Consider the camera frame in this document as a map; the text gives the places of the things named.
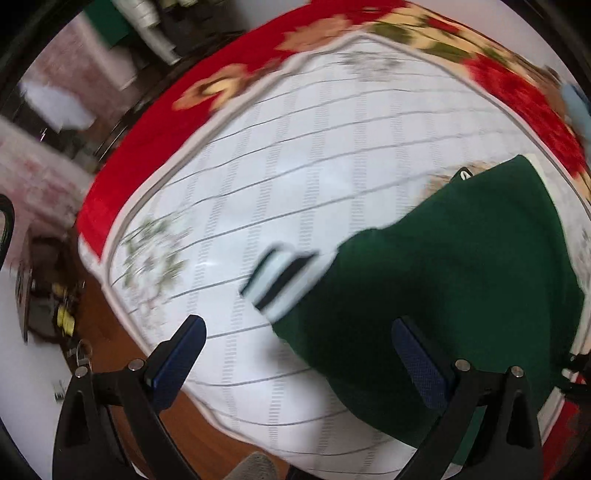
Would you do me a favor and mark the dark green sweater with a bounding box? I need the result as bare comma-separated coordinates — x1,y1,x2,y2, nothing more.
242,155,585,446

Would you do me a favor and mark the light blue quilt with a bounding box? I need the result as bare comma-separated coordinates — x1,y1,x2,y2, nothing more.
560,83,590,159

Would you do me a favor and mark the pink floral fabric cover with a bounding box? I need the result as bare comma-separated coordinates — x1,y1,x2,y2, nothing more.
1,13,137,261

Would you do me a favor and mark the red floral plush blanket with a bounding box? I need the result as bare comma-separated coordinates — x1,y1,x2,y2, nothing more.
75,0,591,480

